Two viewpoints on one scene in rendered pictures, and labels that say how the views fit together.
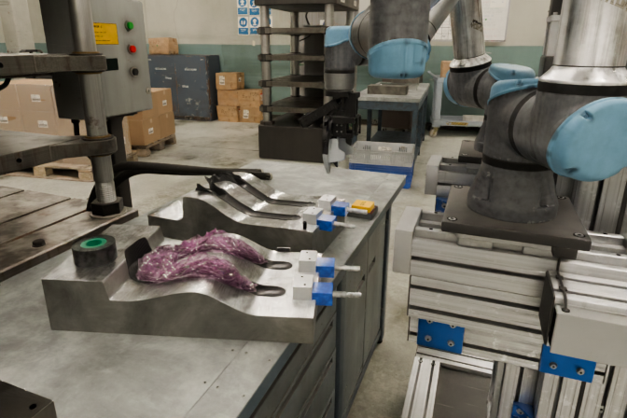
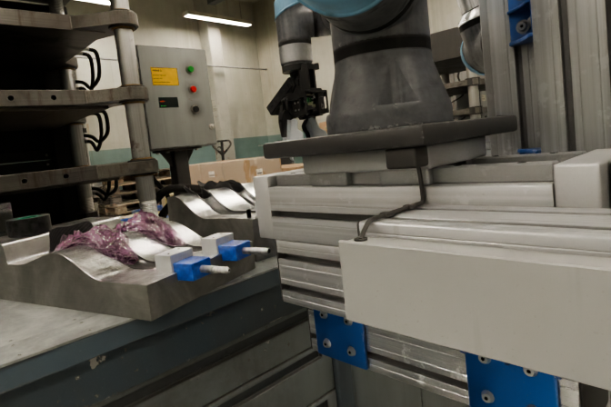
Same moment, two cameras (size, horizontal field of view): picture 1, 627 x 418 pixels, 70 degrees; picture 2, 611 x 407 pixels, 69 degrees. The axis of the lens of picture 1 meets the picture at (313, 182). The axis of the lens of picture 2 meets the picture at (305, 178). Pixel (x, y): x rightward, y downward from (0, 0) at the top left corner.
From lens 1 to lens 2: 62 cm
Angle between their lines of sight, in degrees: 28
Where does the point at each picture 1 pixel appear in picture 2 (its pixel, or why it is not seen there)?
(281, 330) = (123, 302)
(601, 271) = (485, 192)
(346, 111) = (302, 85)
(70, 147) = (113, 167)
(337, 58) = (282, 28)
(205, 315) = (65, 281)
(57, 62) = (103, 94)
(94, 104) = (135, 129)
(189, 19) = not seen: hidden behind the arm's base
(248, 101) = not seen: hidden behind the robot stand
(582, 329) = (374, 269)
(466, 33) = not seen: outside the picture
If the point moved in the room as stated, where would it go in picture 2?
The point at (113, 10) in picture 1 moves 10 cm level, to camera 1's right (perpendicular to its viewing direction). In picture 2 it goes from (174, 57) to (194, 52)
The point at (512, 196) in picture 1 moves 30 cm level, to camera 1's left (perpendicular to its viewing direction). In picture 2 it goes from (346, 94) to (146, 126)
